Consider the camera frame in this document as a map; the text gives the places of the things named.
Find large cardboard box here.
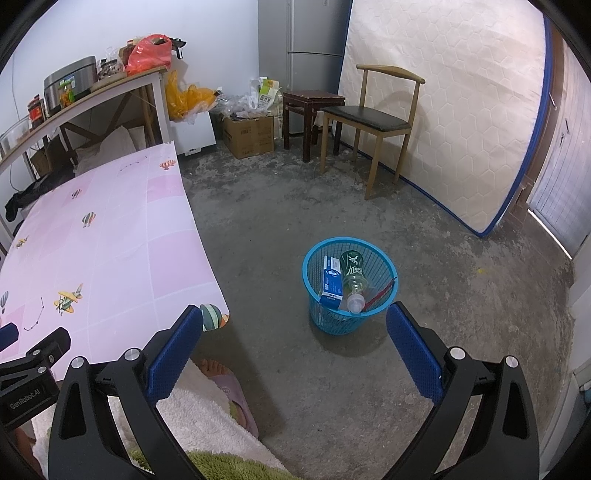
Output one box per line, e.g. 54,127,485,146
223,114,275,159

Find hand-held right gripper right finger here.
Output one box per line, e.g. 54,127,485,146
383,301,541,480

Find pink printed tablecloth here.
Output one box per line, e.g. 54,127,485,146
0,142,230,384

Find pile of clear plastic bags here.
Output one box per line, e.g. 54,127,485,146
210,90,259,121

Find black cloth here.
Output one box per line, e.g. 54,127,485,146
4,168,77,222

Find white pillows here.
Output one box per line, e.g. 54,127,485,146
74,124,148,174

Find wooden side table white frame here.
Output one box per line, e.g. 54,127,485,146
0,65,172,195

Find orange plastic bag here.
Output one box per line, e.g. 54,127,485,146
165,69,218,123

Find silver rice cooker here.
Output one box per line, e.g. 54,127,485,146
44,56,98,116

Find white mattress blue edge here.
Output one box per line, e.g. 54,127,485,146
339,0,555,238

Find red jar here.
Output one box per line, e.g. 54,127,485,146
27,95,47,127

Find person's left hand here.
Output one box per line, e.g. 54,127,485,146
13,428,38,468

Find small blue white box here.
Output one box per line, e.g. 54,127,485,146
320,253,345,309

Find grey refrigerator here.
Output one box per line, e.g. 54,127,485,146
257,0,354,139

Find green label plastic bottle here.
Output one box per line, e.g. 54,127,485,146
339,249,370,315

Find white green rice bag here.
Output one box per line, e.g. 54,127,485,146
249,76,283,139

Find white chest freezer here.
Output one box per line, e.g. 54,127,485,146
173,108,218,157

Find pink slipper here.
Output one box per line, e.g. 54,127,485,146
210,371,259,437

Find red plastic bag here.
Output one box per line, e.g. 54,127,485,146
126,33,175,77

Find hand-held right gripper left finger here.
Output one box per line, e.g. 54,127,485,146
47,305,218,480

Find dark wooden stool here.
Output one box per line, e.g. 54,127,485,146
281,91,347,163

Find small brown cardboard box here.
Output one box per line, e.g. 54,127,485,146
30,136,68,177

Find white fleece robe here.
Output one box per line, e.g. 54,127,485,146
32,360,287,480

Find green fleece cloth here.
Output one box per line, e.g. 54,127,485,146
129,450,301,480

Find wooden chair black seat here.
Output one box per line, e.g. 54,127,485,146
321,65,426,200

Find grey ribbed door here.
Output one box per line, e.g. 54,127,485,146
529,41,591,259

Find person's foot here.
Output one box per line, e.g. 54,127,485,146
199,359,232,381

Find glass bowl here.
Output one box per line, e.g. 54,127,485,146
0,115,31,155

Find blue plastic basket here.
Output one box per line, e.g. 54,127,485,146
302,237,399,335

